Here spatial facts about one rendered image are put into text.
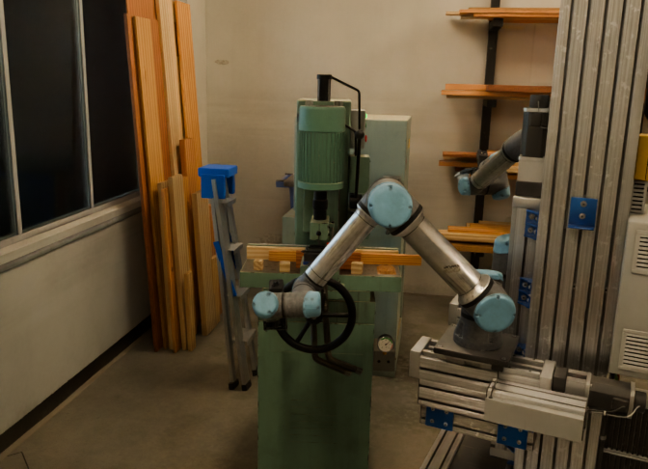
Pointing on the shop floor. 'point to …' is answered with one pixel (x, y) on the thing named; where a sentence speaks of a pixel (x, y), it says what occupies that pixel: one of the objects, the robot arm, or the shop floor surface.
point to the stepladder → (225, 246)
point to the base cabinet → (313, 400)
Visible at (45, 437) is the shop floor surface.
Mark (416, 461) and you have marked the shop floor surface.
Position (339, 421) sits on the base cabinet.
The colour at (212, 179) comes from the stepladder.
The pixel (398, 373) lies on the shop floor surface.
